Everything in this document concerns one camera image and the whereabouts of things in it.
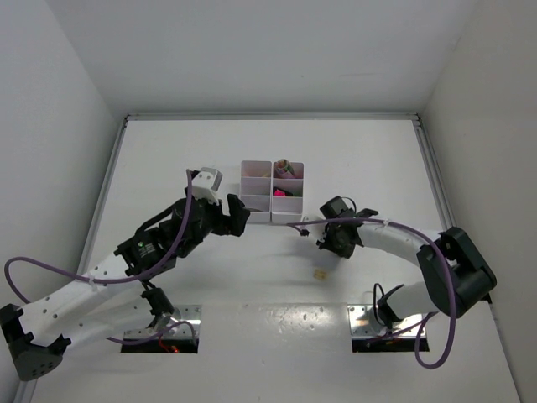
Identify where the clear bottle of coloured pins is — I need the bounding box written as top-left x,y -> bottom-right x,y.
274,159 -> 295,179

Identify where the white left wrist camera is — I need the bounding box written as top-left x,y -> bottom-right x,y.
188,167 -> 223,206

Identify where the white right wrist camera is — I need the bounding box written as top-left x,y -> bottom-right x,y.
299,215 -> 325,238

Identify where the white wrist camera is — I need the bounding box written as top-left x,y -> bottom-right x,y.
299,215 -> 325,238
188,167 -> 223,206

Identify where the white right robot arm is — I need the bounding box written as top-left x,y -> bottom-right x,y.
317,196 -> 498,328

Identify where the metal base plate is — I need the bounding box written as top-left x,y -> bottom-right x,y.
123,305 -> 202,341
347,304 -> 425,339

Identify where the beige eraser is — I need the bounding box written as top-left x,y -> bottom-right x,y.
313,270 -> 327,281

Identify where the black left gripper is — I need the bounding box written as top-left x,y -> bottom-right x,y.
176,185 -> 248,257

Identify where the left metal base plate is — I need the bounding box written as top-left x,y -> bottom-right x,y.
123,305 -> 202,341

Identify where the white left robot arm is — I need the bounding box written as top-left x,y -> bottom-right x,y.
1,194 -> 250,381

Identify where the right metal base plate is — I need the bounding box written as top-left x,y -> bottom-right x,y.
347,304 -> 425,339

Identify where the aluminium frame rail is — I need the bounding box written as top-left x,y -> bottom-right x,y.
412,114 -> 456,229

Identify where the white divided organiser left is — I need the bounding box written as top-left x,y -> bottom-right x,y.
239,160 -> 272,223

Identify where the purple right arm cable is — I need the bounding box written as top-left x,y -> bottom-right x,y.
286,217 -> 457,369

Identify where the pink black highlighter marker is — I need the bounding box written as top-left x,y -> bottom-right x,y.
273,188 -> 287,197

